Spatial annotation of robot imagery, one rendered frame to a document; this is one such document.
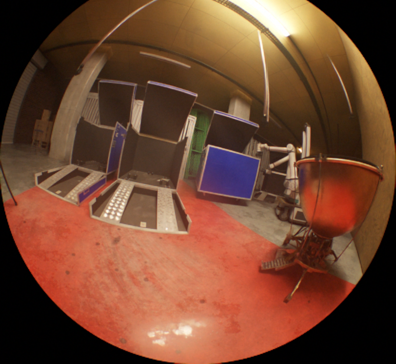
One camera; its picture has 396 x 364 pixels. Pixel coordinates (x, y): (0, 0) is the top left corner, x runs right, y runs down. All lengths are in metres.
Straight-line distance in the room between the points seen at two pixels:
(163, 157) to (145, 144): 0.49
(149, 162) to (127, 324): 2.54
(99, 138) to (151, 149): 1.28
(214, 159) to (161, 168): 1.20
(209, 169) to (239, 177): 0.56
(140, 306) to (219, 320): 0.34
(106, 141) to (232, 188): 2.74
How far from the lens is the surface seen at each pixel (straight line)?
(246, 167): 2.19
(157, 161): 2.61
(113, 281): 0.73
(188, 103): 2.19
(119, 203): 1.28
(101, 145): 2.91
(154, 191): 1.69
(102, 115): 2.88
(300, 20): 2.84
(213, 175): 2.01
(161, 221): 1.14
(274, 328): 0.80
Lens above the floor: 0.63
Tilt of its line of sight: 1 degrees down
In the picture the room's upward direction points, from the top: 13 degrees clockwise
